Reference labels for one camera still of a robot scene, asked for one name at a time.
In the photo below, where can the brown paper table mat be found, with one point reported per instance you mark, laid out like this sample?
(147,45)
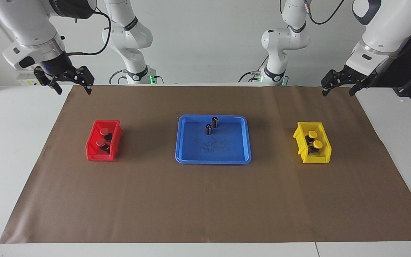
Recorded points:
(205,200)

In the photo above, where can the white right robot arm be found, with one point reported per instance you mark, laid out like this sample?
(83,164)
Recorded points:
(30,21)

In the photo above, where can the white wall socket box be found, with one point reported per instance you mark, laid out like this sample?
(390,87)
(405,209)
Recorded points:
(25,79)

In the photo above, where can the yellow plastic bin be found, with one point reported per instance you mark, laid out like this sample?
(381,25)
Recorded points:
(316,159)

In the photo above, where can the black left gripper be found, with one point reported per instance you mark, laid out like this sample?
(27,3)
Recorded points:
(357,75)

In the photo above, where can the red plastic bin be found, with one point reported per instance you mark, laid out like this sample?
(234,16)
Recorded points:
(93,151)

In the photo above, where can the red push button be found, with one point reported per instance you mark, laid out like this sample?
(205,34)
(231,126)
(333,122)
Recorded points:
(101,142)
(104,131)

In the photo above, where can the yellow push button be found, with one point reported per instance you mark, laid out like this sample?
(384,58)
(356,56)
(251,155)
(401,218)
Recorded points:
(318,144)
(312,134)

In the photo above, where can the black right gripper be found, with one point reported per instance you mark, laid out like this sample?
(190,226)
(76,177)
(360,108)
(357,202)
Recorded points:
(61,66)

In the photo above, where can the black cylindrical capacitor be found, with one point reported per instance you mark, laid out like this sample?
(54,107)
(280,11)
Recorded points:
(208,129)
(214,121)

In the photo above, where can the blue plastic tray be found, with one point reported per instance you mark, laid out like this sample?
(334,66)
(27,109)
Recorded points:
(234,155)

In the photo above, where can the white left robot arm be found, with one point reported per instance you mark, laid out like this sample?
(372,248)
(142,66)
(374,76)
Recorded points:
(387,25)

